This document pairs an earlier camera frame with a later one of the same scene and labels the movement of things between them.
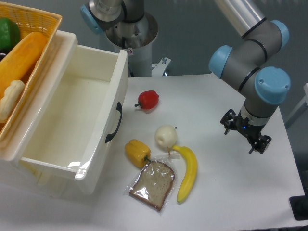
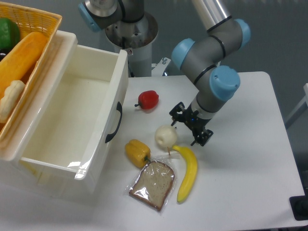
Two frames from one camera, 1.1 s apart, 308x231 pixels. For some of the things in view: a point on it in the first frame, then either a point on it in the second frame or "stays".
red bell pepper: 148,99 stays
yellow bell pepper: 137,152 stays
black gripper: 250,131 to 195,123
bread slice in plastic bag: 154,184 stays
